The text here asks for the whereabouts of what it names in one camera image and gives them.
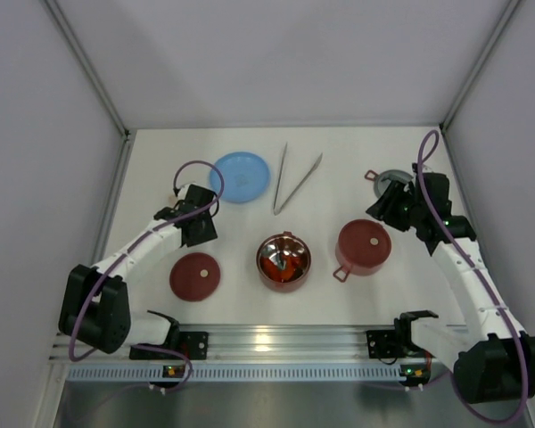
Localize aluminium front rail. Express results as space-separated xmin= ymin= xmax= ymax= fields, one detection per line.
xmin=48 ymin=324 xmax=469 ymax=365

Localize blue plate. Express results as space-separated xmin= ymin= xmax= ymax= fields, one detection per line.
xmin=209 ymin=152 xmax=271 ymax=204

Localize perforated cable duct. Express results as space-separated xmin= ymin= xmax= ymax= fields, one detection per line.
xmin=67 ymin=363 xmax=431 ymax=383

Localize long metal tongs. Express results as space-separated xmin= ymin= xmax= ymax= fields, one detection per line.
xmin=272 ymin=143 xmax=324 ymax=216

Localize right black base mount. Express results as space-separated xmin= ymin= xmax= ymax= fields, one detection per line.
xmin=366 ymin=329 xmax=401 ymax=360

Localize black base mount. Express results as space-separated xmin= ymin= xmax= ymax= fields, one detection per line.
xmin=128 ymin=330 xmax=209 ymax=360
xmin=366 ymin=329 xmax=401 ymax=360

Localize grey lid with handle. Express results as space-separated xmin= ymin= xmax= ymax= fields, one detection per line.
xmin=364 ymin=169 xmax=413 ymax=198

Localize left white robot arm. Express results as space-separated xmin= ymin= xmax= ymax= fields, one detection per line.
xmin=58 ymin=184 xmax=218 ymax=362

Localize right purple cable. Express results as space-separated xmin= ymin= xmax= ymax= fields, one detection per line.
xmin=416 ymin=128 xmax=530 ymax=424

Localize red steel bowl with handle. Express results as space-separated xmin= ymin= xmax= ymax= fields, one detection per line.
xmin=333 ymin=247 xmax=389 ymax=283

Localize red lid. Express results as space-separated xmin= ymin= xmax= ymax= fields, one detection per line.
xmin=335 ymin=219 xmax=391 ymax=269
xmin=169 ymin=252 xmax=221 ymax=302

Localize red sausage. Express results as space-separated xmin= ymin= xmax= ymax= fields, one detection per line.
xmin=260 ymin=257 xmax=285 ymax=283

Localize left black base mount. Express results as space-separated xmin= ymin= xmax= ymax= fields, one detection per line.
xmin=128 ymin=330 xmax=209 ymax=360

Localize red orange carrot slice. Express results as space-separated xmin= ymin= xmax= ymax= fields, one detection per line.
xmin=286 ymin=253 xmax=309 ymax=275

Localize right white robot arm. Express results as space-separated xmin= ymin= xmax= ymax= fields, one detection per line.
xmin=366 ymin=173 xmax=535 ymax=404

